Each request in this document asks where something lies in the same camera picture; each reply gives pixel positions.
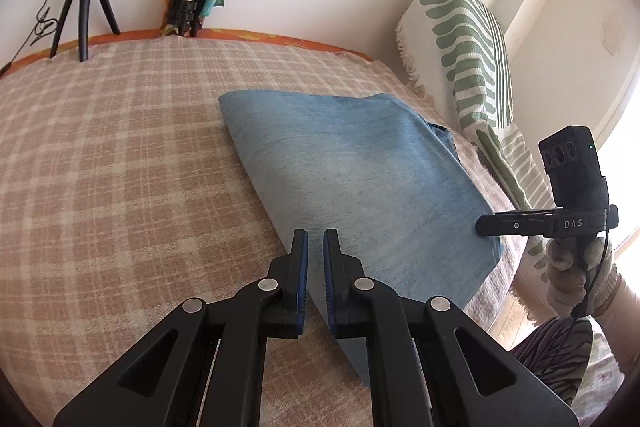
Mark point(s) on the person's right forearm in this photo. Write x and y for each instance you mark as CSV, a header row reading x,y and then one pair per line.
x,y
622,332

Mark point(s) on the green striped white pillow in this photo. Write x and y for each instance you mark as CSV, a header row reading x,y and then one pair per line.
x,y
520,162
460,37

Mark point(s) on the blue denim pants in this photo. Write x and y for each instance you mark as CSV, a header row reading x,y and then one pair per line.
x,y
350,167

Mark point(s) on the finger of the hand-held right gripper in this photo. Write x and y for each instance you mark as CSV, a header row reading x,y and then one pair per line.
x,y
515,225

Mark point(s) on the orange bed sheet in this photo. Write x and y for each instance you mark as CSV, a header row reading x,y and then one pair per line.
x,y
280,39

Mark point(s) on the person's zebra patterned trousers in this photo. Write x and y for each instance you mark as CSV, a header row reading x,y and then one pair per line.
x,y
555,352

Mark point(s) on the person's right hand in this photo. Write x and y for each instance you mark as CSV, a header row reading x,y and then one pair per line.
x,y
565,287

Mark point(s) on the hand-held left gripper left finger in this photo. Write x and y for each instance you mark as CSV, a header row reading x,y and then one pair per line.
x,y
302,277

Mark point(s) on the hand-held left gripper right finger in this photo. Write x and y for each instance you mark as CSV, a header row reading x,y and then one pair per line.
x,y
328,277

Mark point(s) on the beige plaid blanket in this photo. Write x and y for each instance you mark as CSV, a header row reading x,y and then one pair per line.
x,y
125,157

